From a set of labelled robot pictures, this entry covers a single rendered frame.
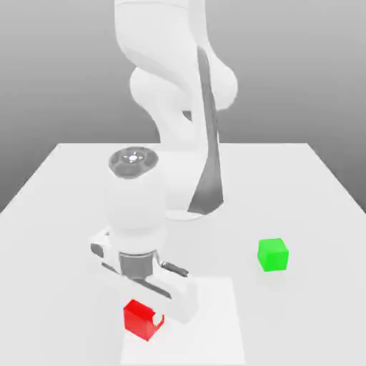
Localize small red cube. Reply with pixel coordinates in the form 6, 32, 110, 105
123, 299, 165, 342

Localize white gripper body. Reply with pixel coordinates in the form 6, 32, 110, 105
100, 261, 199, 325

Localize small green cube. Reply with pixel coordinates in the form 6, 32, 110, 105
257, 237, 290, 272

